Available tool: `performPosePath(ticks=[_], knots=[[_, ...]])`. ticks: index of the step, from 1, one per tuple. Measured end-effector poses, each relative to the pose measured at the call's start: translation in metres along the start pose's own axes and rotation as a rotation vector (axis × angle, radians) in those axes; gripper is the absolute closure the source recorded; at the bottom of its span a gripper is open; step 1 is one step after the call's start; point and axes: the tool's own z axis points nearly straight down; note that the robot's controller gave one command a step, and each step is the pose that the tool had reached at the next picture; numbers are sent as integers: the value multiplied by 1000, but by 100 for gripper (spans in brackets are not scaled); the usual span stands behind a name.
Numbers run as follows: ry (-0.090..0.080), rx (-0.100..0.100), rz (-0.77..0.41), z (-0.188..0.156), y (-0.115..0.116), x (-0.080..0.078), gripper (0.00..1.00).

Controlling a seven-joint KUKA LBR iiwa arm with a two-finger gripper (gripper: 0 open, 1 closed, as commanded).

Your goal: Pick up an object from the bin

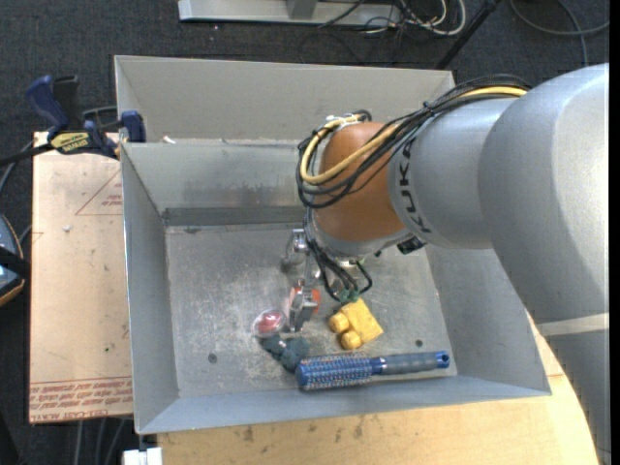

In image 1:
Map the blue hairbrush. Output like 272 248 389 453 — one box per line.
294 350 451 392

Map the dark green lumpy toy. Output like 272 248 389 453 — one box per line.
258 334 311 373

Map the brown cardboard board, red print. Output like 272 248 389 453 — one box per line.
28 131 135 425

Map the red ball in clear shell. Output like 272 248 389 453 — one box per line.
251 308 288 338

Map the small orange object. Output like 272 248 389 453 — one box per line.
288 283 321 316

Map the yellow toy block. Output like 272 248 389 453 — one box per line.
327 297 385 352

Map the grey metal bin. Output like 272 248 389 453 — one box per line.
113 54 553 436

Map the black cylinder on white bracket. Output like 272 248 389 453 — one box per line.
396 234 427 256

